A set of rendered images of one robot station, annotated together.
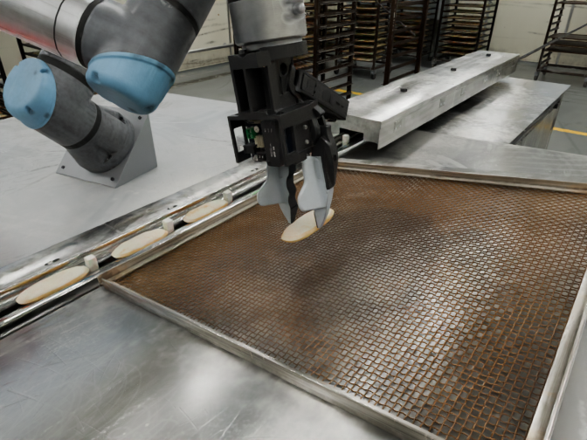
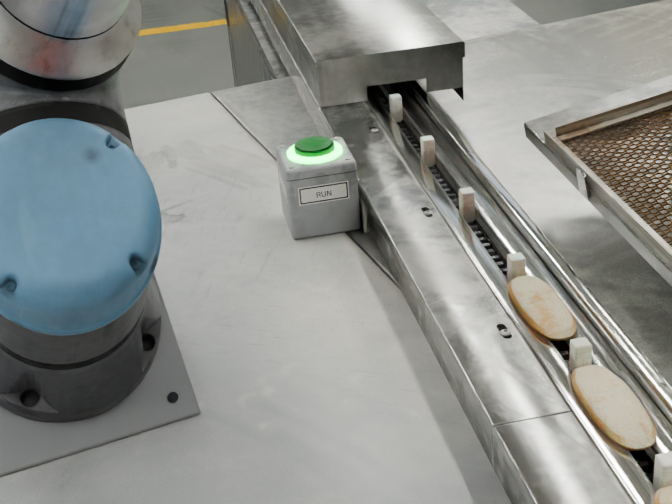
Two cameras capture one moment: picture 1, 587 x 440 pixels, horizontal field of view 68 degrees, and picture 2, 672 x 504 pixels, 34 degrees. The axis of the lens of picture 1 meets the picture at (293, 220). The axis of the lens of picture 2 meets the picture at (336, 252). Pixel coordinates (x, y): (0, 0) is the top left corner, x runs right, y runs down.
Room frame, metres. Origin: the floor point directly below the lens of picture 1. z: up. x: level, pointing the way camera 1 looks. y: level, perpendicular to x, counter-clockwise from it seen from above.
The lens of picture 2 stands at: (0.31, 0.83, 1.32)
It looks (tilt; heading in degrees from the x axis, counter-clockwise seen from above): 28 degrees down; 312
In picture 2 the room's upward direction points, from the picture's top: 5 degrees counter-clockwise
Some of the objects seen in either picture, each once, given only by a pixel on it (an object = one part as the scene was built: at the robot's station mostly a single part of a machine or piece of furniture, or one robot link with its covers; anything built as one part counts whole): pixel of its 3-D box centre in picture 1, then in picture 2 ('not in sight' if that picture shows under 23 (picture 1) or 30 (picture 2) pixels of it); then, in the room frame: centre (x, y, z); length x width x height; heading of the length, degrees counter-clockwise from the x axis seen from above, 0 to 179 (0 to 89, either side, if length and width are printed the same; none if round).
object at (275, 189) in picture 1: (274, 192); not in sight; (0.47, 0.02, 1.00); 0.06 x 0.03 x 0.09; 145
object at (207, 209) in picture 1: (206, 209); (540, 303); (0.70, 0.16, 0.86); 0.10 x 0.04 x 0.01; 141
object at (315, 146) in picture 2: not in sight; (314, 150); (1.00, 0.09, 0.90); 0.04 x 0.04 x 0.02
